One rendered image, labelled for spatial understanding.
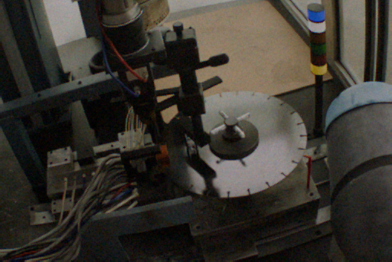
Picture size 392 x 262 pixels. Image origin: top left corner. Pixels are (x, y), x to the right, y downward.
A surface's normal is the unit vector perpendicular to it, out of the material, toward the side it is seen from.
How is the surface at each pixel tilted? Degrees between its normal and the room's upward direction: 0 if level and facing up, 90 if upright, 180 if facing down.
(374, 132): 13
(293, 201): 0
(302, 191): 0
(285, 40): 0
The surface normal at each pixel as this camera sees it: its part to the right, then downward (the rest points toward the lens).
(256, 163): -0.15, -0.75
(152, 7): 0.72, 0.36
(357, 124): -0.66, -0.61
